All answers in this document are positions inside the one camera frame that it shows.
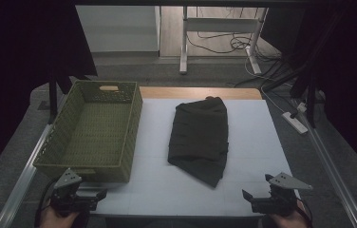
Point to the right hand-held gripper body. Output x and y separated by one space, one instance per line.
279 198

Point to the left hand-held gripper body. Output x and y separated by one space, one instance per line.
69 196

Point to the green woven basket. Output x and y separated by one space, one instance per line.
103 126

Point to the dark cloth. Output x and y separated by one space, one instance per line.
200 136

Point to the person's right hand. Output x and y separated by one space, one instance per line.
289 220

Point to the person's left hand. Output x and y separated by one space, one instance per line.
56 220

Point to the white power strip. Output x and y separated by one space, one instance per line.
294 122

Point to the black metal stand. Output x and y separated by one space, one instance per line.
53 101
311 98

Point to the black curtain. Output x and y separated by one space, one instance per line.
350 79
24 63

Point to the white cabinet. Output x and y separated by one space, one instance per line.
119 28

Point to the aluminium rail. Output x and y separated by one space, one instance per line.
21 186
334 177

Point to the white metal desk frame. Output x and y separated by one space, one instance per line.
221 24

